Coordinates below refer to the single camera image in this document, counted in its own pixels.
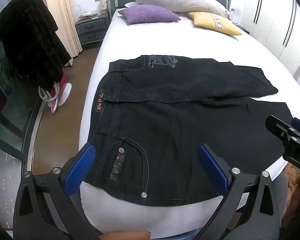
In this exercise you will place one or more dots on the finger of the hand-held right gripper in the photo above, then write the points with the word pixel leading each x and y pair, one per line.
pixel 277 126

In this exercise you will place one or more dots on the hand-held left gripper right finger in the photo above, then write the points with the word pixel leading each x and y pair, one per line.
pixel 212 167

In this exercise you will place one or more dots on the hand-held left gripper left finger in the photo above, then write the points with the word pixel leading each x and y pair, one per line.
pixel 77 170

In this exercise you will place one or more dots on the black denim pants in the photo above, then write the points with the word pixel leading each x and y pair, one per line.
pixel 177 130

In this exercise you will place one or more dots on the light blue plastic object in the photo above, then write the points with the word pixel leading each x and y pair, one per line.
pixel 190 235

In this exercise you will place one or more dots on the pink white garment steamer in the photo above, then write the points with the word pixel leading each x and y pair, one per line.
pixel 58 97

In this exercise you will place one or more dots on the person's leg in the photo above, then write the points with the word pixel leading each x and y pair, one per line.
pixel 125 235

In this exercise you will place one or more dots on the glass sliding door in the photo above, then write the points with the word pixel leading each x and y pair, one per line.
pixel 5 105

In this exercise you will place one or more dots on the white wardrobe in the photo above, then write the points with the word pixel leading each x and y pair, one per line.
pixel 272 17

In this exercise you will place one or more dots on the yellow cushion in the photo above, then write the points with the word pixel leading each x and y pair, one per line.
pixel 212 22

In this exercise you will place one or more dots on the black hanging garment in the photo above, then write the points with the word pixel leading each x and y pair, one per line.
pixel 27 42

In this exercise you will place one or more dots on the white bed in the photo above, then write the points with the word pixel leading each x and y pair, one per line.
pixel 145 42

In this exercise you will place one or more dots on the clear plastic organizer box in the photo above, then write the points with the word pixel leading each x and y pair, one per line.
pixel 90 15

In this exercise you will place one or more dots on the beige curtain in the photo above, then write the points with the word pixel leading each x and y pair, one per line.
pixel 60 10

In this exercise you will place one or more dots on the white paper box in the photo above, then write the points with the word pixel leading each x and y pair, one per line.
pixel 103 6

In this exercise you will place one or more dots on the purple cushion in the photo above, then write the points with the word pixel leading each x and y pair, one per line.
pixel 150 13

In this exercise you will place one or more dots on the small white pillow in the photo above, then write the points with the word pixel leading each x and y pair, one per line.
pixel 131 4

